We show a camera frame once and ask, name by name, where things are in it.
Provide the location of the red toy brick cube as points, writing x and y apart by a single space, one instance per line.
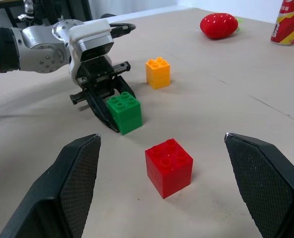
169 171

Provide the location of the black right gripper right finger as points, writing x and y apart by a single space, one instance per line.
265 188

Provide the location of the green toy brick cube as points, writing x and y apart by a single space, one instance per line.
127 114

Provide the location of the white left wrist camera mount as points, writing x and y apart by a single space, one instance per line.
92 34

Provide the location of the orange toy brick cube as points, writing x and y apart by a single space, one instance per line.
158 73

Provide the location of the red and yellow drink can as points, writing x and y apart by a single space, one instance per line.
289 24

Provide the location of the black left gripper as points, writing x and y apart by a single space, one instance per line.
97 74

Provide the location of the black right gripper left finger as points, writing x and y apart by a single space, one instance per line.
62 188

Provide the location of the red plush strawberry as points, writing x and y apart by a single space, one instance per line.
218 24

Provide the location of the black metal frame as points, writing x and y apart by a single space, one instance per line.
70 10

